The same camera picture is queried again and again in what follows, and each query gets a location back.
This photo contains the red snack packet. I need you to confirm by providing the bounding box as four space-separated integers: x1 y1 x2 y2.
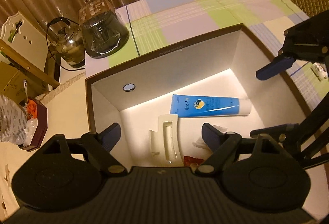
183 156 205 167

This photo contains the blue toothpaste tube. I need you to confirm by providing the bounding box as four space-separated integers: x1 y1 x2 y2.
170 94 252 118

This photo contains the cotton swab bag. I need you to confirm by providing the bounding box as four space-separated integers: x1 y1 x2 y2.
192 123 227 152

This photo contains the white pill bottle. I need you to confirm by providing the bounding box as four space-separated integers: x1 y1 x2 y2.
311 63 328 81

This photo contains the dark wooden tray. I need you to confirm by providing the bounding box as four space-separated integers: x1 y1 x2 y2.
18 97 47 152

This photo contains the crumpled silver foil bag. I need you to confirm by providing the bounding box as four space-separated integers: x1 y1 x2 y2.
1 94 27 145

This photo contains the cardboard box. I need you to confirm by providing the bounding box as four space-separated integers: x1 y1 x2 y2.
1 61 47 99

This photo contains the glass kettle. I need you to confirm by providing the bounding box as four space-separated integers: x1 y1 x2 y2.
46 16 85 69

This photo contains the dark glass jar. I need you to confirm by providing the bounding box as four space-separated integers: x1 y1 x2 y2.
79 0 129 59

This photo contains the white carved chair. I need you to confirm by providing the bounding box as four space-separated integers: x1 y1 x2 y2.
0 11 61 88

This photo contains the checked tablecloth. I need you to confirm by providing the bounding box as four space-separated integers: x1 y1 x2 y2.
86 0 308 77

